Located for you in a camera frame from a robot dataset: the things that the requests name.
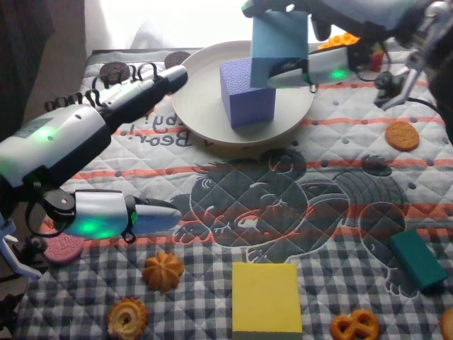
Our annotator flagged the grey quilt with printed bear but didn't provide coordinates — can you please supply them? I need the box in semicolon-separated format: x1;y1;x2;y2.
13;47;453;340

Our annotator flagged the dark chocolate sandwich cookie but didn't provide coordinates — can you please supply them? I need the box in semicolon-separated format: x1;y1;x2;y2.
164;51;193;69
98;61;130;85

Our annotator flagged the orange and green toy brick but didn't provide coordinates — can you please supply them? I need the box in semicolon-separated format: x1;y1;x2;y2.
316;31;386;72

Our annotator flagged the yellow foam cube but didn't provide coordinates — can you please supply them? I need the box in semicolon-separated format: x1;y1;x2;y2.
231;262;304;340

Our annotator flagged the teal rectangular block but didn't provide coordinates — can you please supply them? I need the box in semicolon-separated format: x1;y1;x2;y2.
388;228;450;295

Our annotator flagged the cream round plate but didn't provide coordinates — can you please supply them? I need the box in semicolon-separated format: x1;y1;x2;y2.
170;40;316;146

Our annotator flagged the blue foam cube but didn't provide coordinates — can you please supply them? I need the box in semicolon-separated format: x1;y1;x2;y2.
250;9;310;89

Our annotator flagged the pretzel-shaped cookie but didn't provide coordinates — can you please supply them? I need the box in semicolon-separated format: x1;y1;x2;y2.
329;308;380;340

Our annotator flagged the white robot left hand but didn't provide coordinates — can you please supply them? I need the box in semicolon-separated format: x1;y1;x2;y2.
0;62;189;242

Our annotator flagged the purple foam cube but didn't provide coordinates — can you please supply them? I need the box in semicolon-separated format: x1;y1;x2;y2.
219;57;277;130

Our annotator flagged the round dotted orange biscuit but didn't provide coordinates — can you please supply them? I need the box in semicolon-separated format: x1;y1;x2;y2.
384;120;420;153

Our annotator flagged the orange swirl cookie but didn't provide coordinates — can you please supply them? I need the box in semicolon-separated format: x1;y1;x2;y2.
142;251;185;293

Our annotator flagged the pink sandwich cookie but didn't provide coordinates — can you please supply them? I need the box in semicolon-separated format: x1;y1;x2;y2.
43;232;86;266

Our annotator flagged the plain round tan cookie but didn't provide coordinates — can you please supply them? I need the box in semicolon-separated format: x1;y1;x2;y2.
439;307;453;340

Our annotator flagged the ring-shaped butter cookie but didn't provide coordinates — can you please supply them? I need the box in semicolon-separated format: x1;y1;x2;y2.
106;297;149;340

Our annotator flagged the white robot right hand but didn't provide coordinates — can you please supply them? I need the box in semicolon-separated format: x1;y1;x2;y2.
241;0;424;89

